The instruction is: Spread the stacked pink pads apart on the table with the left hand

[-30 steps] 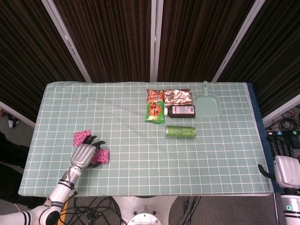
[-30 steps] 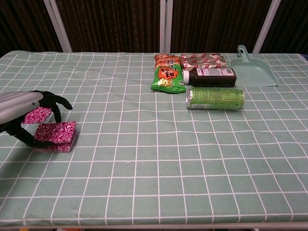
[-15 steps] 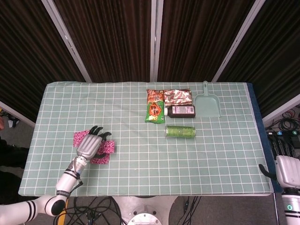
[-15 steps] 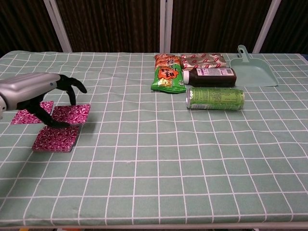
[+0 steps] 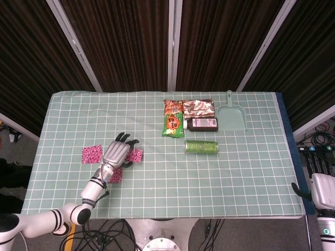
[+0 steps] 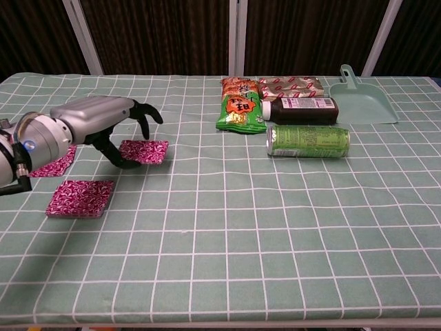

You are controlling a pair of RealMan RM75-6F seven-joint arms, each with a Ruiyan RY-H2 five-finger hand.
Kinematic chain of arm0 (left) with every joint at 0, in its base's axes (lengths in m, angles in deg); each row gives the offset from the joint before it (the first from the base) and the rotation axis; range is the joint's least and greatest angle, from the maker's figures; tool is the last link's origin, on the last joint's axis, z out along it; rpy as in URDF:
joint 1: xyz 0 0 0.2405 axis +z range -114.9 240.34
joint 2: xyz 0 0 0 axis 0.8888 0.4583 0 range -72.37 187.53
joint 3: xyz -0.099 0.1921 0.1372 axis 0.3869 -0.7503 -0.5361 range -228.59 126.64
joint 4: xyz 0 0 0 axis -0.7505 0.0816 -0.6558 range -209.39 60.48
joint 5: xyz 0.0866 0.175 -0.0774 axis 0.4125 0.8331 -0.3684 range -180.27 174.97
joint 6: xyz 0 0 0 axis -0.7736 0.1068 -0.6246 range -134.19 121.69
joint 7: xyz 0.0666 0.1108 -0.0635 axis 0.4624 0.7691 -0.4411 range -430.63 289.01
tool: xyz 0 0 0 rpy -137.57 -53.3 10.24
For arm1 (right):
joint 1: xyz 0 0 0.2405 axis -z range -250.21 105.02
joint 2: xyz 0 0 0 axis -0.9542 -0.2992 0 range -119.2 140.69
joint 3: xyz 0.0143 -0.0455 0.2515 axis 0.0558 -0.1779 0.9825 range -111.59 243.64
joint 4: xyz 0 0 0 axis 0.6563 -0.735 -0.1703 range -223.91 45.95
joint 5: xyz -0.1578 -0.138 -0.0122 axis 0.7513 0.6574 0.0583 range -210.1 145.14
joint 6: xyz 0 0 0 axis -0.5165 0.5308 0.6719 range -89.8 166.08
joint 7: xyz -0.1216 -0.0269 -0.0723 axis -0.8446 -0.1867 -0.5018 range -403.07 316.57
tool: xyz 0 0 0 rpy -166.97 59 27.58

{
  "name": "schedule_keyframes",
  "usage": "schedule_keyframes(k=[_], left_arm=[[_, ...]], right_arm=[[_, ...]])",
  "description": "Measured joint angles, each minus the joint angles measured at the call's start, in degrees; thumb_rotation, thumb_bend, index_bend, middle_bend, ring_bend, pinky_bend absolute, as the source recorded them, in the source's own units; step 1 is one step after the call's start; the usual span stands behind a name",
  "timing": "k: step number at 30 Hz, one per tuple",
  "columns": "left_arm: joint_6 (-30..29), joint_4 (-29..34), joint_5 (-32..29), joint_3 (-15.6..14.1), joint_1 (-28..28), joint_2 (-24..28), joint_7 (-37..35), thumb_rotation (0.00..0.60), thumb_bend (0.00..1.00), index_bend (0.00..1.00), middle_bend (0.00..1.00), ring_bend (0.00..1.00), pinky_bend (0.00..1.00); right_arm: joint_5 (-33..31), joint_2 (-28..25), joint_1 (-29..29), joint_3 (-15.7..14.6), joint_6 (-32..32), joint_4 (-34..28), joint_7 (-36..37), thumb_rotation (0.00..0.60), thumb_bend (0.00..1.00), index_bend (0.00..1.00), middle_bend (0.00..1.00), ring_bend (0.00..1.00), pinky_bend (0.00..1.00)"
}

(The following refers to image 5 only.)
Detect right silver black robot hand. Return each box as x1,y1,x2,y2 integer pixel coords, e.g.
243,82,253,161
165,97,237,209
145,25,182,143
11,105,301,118
291,150,335,210

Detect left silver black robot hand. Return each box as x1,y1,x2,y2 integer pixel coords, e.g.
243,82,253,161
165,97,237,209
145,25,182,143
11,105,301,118
101,132,140,168

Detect pink patterned packet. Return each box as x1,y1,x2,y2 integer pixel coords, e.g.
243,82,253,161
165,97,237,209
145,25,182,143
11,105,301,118
108,167,124,184
125,148,143,164
81,145,103,165

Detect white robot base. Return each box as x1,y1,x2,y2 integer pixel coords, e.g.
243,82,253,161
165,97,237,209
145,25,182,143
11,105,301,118
125,218,197,251

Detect black power strip lit buttons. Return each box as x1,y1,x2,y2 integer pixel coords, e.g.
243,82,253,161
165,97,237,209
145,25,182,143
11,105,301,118
297,145,335,157

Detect green checked tablecloth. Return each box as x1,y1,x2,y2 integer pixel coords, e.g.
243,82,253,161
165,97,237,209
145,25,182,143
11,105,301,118
20,90,306,219

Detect green orange snack bag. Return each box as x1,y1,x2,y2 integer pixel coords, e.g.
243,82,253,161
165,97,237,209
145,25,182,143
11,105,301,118
160,99,186,138

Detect white black sneaker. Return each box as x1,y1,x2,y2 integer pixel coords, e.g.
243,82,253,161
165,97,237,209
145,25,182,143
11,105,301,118
52,223,72,236

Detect brown bottle white cap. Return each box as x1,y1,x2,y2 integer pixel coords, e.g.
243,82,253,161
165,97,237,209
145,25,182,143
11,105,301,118
183,117,219,132

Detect red white snack packet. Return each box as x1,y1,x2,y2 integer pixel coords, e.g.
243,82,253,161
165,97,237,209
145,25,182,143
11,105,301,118
182,98,216,120

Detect yellow floor tape strip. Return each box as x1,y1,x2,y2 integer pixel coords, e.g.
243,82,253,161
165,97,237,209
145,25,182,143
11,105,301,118
64,224,78,251

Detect black trouser leg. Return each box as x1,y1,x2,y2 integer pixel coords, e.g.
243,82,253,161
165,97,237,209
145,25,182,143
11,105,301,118
0,156,34,215

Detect pale green plastic dustpan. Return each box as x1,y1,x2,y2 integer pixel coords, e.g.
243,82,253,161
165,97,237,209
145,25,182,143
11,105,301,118
217,90,248,131

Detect black background cable bundle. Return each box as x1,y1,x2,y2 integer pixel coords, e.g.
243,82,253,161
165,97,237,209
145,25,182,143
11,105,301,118
295,117,335,147

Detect white partition base rail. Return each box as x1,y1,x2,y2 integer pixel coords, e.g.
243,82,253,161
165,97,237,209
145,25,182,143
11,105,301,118
0,112,40,143
292,104,335,139

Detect black floor cable tangle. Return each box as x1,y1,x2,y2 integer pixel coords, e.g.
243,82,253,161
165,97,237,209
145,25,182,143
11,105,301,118
59,219,141,251

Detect white partition post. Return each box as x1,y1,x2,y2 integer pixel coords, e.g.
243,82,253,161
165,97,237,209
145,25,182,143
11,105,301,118
167,0,183,92
237,0,298,92
46,0,103,92

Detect black cable with green plug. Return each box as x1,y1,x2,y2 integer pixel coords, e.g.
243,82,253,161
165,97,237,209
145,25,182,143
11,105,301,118
198,219,226,251

